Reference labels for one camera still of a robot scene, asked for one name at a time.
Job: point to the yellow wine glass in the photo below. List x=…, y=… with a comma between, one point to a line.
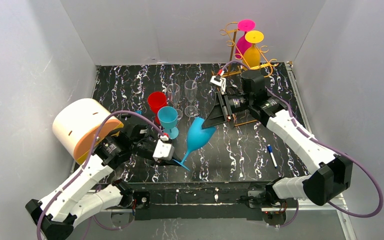
x=252, y=56

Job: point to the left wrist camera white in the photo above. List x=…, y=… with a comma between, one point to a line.
x=164, y=151

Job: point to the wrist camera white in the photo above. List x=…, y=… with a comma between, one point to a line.
x=219, y=81
x=164, y=151

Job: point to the clear champagne flute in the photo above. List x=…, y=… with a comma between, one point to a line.
x=174, y=96
x=190, y=89

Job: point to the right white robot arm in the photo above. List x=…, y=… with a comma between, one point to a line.
x=329, y=172

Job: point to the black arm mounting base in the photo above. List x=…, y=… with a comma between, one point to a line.
x=209, y=200

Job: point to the gold wire glass rack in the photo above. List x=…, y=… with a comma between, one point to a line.
x=238, y=66

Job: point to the blue wine glass front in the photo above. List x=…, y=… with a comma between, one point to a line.
x=168, y=118

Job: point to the blue wine glass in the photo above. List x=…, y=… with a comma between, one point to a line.
x=197, y=137
x=168, y=118

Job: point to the white orange cylinder spool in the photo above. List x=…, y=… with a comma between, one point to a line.
x=76, y=125

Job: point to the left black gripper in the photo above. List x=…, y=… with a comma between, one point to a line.
x=148, y=149

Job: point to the pink wine glass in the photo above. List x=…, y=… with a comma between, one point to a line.
x=245, y=25

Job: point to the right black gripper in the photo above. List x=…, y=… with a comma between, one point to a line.
x=224, y=108

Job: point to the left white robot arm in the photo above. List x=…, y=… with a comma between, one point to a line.
x=57, y=214

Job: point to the blue white marker pen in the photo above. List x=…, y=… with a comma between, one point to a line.
x=270, y=151

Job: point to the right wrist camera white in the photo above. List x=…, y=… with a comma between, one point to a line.
x=219, y=81

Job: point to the red wine glass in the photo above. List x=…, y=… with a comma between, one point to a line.
x=156, y=101

